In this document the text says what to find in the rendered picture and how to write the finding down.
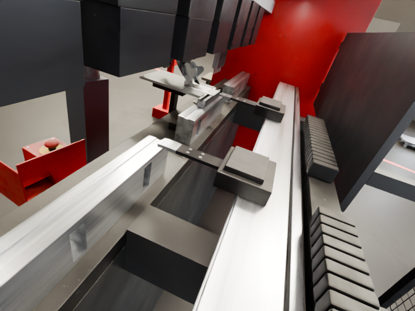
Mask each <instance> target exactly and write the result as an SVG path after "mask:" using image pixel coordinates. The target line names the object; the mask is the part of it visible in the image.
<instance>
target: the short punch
mask: <svg viewBox="0 0 415 311"><path fill-rule="evenodd" d="M227 53H228V49H226V51H224V52H220V53H217V54H215V56H214V61H213V64H212V68H213V69H214V71H213V74H215V73H217V72H219V71H221V68H222V67H223V66H224V65H225V60H226V57H227Z"/></svg>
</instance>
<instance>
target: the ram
mask: <svg viewBox="0 0 415 311"><path fill-rule="evenodd" d="M252 1H255V2H256V3H258V4H259V5H260V6H261V7H263V8H264V9H265V11H264V12H267V13H270V14H271V13H272V11H273V8H274V4H275V1H276V0H252Z"/></svg>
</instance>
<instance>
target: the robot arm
mask: <svg viewBox="0 0 415 311"><path fill-rule="evenodd" d="M172 61H173V59H171V58H170V63H169V65H167V66H164V67H163V68H167V67H170V65H171V63H172ZM176 61H177V65H178V67H179V69H180V71H181V73H182V75H183V76H184V78H185V79H186V81H187V82H188V84H189V85H190V86H191V87H193V88H194V84H193V82H192V80H191V79H192V78H193V79H194V82H195V83H197V84H200V83H199V79H198V76H199V75H200V74H201V73H202V72H203V71H204V67H203V66H197V65H196V64H195V62H193V61H191V60H187V61H184V62H181V61H179V60H176ZM84 74H85V80H97V79H100V72H99V70H96V69H93V68H90V67H87V66H84Z"/></svg>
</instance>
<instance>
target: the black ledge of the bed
mask: <svg viewBox="0 0 415 311"><path fill-rule="evenodd" d="M250 89H251V87H250V86H247V85H246V88H245V89H244V90H243V91H242V92H241V93H240V94H239V95H238V96H237V97H239V98H242V97H243V98H245V97H246V96H247V95H248V94H249V92H250ZM193 101H196V103H197V102H198V98H197V97H194V98H193V99H191V100H190V101H188V102H186V103H184V104H183V105H182V106H180V107H178V108H177V109H175V110H173V111H172V112H170V113H169V114H167V115H165V116H164V117H163V118H160V119H159V120H158V121H156V122H154V123H153V124H151V125H150V126H147V127H146V128H145V129H143V130H141V131H140V132H138V133H137V134H135V135H133V136H132V137H130V138H129V139H127V140H125V141H124V142H122V143H120V144H119V145H117V146H116V147H114V148H112V149H111V150H110V151H107V152H106V153H104V154H103V155H101V156H99V157H98V158H97V159H95V160H93V161H92V162H90V163H88V164H87V165H85V166H84V167H82V168H80V169H79V170H77V171H76V172H74V173H72V174H71V175H69V176H68V177H66V178H64V179H63V180H61V181H60V182H58V183H56V184H55V185H53V186H51V187H50V188H48V189H47V190H45V191H43V192H42V193H40V194H39V195H37V196H35V197H34V198H32V199H30V200H29V201H27V202H26V203H24V204H22V205H21V206H19V207H18V208H16V209H14V210H13V211H11V212H9V213H8V214H7V215H5V216H3V217H2V218H0V237H1V236H3V235H4V234H6V233H7V232H9V231H10V230H12V229H13V228H15V227H16V226H17V225H19V224H21V223H22V222H23V221H25V220H26V219H28V218H29V217H31V216H32V215H33V214H35V213H37V212H38V211H39V210H41V209H42V208H43V207H45V206H47V205H48V204H50V203H51V202H52V201H54V200H55V199H57V198H58V197H60V196H61V195H63V194H64V193H66V192H67V191H68V190H70V189H72V188H73V187H74V186H76V185H77V184H79V183H80V182H82V181H83V180H84V179H86V178H88V177H89V176H90V175H92V174H93V173H94V172H96V171H98V170H99V169H100V168H102V167H104V166H105V165H106V164H108V163H109V162H111V161H112V160H114V159H115V158H116V157H118V156H119V155H121V154H123V153H124V152H125V151H127V150H128V149H130V148H131V147H133V146H134V145H135V144H137V143H139V142H140V141H141V140H143V139H144V138H146V137H147V136H149V135H150V136H153V137H155V138H157V139H159V140H163V139H164V138H167V139H170V140H172V141H175V140H174V138H175V131H173V130H170V129H168V127H169V122H170V121H171V120H173V119H174V118H175V117H177V116H178V115H179V114H181V113H182V112H184V111H185V110H187V109H188V108H189V107H191V106H192V105H194V104H195V103H193ZM237 105H238V102H236V101H232V102H231V103H230V104H226V103H224V105H223V107H222V112H221V114H220V115H219V116H218V117H217V118H216V119H215V120H214V121H213V122H212V123H211V124H210V125H209V126H208V127H207V128H206V129H205V130H204V131H203V132H202V133H201V134H200V135H199V136H198V137H197V138H196V139H195V140H194V141H193V142H192V144H191V145H190V146H188V145H186V144H183V143H180V142H178V141H175V142H178V143H180V144H183V145H186V146H188V147H191V148H193V149H196V150H199V151H202V150H203V149H204V148H205V147H206V145H207V144H208V143H209V142H210V140H211V139H212V138H213V137H214V135H215V134H216V133H217V132H218V131H219V130H220V128H221V127H222V125H223V124H224V123H225V122H226V121H227V120H228V118H229V117H230V116H231V115H232V114H233V112H234V111H235V110H236V108H237ZM193 161H194V160H191V159H188V158H186V157H183V156H181V155H178V154H176V153H173V152H170V151H168V153H167V161H166V169H165V172H164V173H163V174H162V175H161V176H160V177H159V178H158V179H157V180H156V181H155V182H154V183H153V184H152V185H151V186H150V187H149V189H148V190H147V191H146V192H145V193H144V194H143V195H142V196H141V197H140V198H139V199H138V200H137V201H136V202H135V203H134V204H133V205H132V206H131V207H130V208H129V209H128V210H127V211H126V212H125V213H124V214H123V215H122V216H121V218H120V219H119V220H118V221H117V222H116V223H115V224H114V225H113V226H112V227H111V228H110V229H109V230H108V231H107V232H106V234H105V235H104V236H103V237H102V238H101V239H100V240H99V241H98V242H97V243H96V244H95V245H94V246H93V247H92V248H91V249H90V250H89V251H88V252H87V253H86V254H85V255H84V256H83V257H82V258H81V259H80V260H79V261H78V262H77V264H76V265H75V266H74V267H73V268H72V269H71V270H70V271H69V272H68V273H67V274H66V275H65V276H64V277H63V279H61V280H60V282H58V283H57V284H56V285H55V287H53V288H52V290H50V292H49V293H48V294H47V295H46V296H45V297H44V298H43V299H42V300H41V301H40V302H39V303H38V304H37V305H36V306H35V308H34V309H33V310H32V311H72V310H73V309H74V308H75V307H76V306H77V304H78V303H79V302H80V301H81V299H82V298H83V297H84V296H85V294H86V293H87V292H88V291H89V290H90V288H91V287H92V285H94V284H95V282H96V281H97V280H98V278H99V277H100V276H101V275H102V274H103V272H104V271H105V270H106V268H107V267H108V266H109V265H110V264H111V262H112V261H113V260H114V259H115V258H116V256H117V255H118V254H119V252H120V251H121V250H122V249H123V248H124V246H125V245H126V240H127V229H128V227H129V226H130V225H131V224H132V223H133V222H134V221H135V220H136V218H137V217H138V216H139V215H140V214H141V213H142V211H144V209H145V208H146V207H147V206H148V205H151V206H153V207H155V208H156V207H157V206H158V205H159V203H160V202H161V201H162V200H163V198H164V197H165V196H166V195H167V193H168V192H169V191H170V190H171V189H172V187H173V186H174V185H175V184H176V182H177V181H178V180H179V179H180V177H181V176H182V175H183V174H184V173H185V171H186V170H187V169H188V167H189V166H190V165H191V164H192V163H193Z"/></svg>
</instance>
